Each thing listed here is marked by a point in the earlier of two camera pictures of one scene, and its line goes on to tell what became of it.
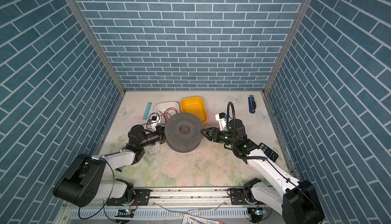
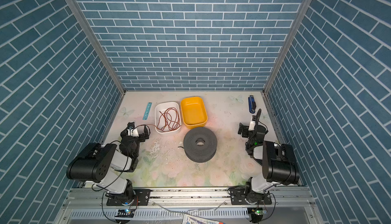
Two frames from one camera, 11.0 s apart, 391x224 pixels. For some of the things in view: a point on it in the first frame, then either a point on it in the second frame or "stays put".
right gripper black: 210,136 → 245,134
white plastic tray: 165,109 stays put
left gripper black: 158,131 → 141,137
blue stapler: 252,104 stays put
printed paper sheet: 192,219 stays put
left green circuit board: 125,213 stays put
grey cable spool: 183,132 → 200,154
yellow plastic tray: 195,106 stays put
